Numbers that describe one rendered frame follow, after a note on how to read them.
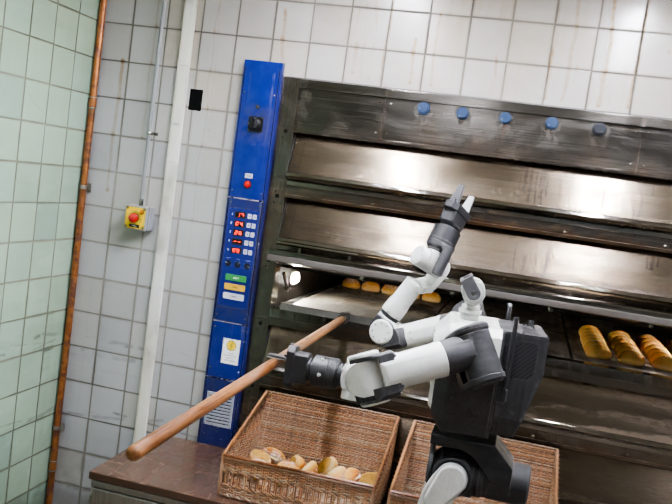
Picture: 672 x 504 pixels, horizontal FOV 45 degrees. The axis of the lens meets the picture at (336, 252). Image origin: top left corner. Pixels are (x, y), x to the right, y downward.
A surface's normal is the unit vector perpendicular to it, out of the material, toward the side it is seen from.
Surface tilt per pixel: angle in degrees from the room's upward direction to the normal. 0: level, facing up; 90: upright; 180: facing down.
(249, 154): 90
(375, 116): 91
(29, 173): 90
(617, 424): 70
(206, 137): 90
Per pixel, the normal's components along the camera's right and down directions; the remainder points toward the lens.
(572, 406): -0.18, -0.28
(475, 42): -0.24, 0.06
